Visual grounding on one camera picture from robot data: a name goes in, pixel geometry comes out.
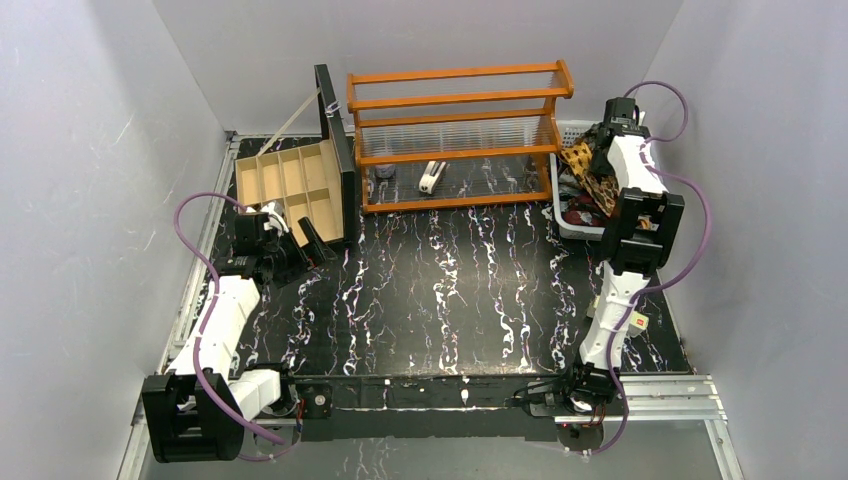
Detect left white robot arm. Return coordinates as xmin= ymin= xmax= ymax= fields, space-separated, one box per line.
xmin=141 ymin=201 xmax=329 ymax=463

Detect small white cardboard box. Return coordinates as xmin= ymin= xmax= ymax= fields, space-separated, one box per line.
xmin=586 ymin=297 xmax=649 ymax=338

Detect orange wooden shelf rack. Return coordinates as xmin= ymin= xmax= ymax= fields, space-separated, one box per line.
xmin=346 ymin=59 xmax=575 ymax=213

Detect grey round object on shelf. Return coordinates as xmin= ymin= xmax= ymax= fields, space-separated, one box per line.
xmin=373 ymin=164 xmax=396 ymax=180

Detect yellow patterned tie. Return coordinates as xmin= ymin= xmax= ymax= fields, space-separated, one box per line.
xmin=561 ymin=140 xmax=620 ymax=216

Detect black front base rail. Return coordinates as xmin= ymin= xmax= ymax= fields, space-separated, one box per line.
xmin=284 ymin=374 xmax=631 ymax=444

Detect white plastic basket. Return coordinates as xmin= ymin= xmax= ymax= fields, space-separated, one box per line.
xmin=548 ymin=119 xmax=664 ymax=241

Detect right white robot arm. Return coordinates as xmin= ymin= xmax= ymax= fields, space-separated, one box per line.
xmin=561 ymin=97 xmax=685 ymax=413

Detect dark red tie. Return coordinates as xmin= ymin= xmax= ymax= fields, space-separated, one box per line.
xmin=562 ymin=193 xmax=608 ymax=228

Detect white stapler-like object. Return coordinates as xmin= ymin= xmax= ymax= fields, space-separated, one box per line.
xmin=418 ymin=160 xmax=447 ymax=195

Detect black compartment tie box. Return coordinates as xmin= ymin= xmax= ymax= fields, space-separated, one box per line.
xmin=234 ymin=64 xmax=359 ymax=246

